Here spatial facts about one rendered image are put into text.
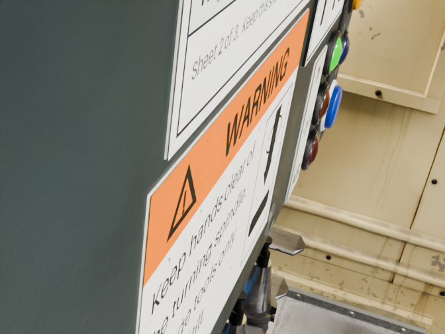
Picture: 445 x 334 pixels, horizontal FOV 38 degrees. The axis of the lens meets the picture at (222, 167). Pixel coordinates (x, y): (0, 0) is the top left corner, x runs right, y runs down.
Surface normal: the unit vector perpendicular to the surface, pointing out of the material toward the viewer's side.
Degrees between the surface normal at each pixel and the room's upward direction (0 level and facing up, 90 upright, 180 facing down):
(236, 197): 90
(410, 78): 90
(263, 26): 90
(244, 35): 90
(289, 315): 24
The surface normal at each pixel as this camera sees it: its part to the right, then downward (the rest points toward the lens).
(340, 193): -0.32, 0.45
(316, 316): -0.02, -0.58
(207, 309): 0.94, 0.27
